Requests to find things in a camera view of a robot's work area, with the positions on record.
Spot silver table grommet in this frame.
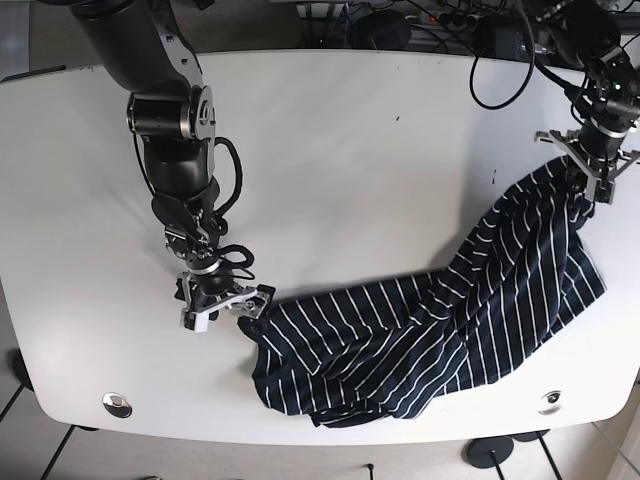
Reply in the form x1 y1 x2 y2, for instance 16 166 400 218
102 392 133 419
536 390 563 416

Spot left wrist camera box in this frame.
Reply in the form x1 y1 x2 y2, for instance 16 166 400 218
592 180 615 204

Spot tangled black cables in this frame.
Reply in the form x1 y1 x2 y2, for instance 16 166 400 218
294 0 546 61

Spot black round stand base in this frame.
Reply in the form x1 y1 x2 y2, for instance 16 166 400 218
464 436 514 469

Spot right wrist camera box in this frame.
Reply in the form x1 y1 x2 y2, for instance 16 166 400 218
181 310 210 333

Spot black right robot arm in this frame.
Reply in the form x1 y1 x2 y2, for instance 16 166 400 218
63 1 275 331

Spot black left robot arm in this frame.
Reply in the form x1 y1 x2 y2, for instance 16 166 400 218
473 1 639 203

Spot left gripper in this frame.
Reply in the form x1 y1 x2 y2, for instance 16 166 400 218
535 130 639 193

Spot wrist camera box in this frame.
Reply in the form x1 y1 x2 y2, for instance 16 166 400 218
181 310 210 333
592 180 615 204

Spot right silver table grommet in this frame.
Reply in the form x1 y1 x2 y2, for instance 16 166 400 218
536 390 563 416

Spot navy white striped T-shirt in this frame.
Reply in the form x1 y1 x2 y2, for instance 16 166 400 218
239 158 605 428

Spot black power adapter box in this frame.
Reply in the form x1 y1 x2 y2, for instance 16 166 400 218
347 10 412 51

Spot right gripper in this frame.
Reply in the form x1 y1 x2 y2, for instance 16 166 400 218
174 272 275 320

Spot left silver table grommet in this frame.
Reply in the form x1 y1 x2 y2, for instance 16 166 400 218
102 392 133 419

